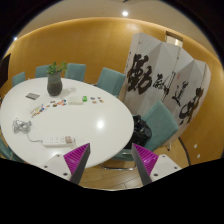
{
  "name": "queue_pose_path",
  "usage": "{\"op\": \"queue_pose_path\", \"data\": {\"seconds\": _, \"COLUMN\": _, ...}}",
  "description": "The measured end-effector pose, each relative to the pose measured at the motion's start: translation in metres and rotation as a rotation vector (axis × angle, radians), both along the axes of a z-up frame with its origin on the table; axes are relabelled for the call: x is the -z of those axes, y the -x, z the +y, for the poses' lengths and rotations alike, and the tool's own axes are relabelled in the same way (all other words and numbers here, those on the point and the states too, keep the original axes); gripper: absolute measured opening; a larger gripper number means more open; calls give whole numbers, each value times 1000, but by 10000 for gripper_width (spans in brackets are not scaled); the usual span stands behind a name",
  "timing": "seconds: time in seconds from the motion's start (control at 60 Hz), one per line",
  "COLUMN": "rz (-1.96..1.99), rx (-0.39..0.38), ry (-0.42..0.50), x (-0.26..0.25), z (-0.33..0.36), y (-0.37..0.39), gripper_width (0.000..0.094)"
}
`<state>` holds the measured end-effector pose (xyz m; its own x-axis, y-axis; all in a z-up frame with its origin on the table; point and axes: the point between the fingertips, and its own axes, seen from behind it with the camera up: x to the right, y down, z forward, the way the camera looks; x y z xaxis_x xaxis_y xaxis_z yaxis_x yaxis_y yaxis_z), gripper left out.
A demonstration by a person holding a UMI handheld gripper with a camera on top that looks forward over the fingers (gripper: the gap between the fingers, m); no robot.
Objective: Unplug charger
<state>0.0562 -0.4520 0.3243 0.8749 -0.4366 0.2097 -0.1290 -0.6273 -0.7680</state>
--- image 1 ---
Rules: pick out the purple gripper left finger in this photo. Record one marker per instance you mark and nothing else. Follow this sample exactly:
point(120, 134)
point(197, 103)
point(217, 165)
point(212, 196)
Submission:
point(76, 161)

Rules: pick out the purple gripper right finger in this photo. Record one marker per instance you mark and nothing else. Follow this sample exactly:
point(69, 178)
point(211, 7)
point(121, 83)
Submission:
point(145, 161)

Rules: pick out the black bag on chair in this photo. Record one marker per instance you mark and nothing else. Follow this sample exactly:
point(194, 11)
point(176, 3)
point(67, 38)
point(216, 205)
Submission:
point(141, 134)

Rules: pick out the white power strip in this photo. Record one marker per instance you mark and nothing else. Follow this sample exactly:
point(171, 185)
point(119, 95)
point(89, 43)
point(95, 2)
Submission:
point(58, 141)

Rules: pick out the teal chair front right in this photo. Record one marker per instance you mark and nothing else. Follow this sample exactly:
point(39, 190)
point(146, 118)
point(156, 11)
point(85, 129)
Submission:
point(162, 125)

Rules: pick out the white round table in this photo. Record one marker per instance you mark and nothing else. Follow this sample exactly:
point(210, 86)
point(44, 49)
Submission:
point(103, 121)

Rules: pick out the white box on table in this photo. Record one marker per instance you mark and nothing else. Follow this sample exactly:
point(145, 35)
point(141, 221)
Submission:
point(75, 100)

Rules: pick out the green small block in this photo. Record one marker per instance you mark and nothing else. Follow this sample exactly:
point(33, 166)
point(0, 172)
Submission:
point(84, 98)

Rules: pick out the colourful small pieces cluster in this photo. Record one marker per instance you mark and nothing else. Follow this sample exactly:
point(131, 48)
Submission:
point(44, 107)

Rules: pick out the dark grey plant pot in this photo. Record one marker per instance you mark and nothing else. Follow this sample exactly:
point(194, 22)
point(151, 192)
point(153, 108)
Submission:
point(54, 84)

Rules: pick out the teal chair behind table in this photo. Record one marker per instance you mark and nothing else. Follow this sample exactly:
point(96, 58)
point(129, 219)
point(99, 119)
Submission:
point(111, 81)

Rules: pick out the teal chair back centre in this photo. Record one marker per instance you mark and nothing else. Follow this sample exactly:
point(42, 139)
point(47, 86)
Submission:
point(75, 71)

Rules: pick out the white calligraphy folding screen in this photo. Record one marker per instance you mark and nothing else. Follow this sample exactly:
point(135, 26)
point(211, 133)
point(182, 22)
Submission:
point(160, 71)

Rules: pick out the green potted plant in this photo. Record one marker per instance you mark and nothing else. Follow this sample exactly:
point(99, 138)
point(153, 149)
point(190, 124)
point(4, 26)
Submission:
point(55, 68)

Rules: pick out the teal chair back left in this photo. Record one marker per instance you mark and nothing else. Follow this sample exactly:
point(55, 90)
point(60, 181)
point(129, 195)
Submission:
point(41, 71)

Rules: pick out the teal chair far left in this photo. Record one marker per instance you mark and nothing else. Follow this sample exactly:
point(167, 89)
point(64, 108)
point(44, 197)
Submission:
point(18, 78)

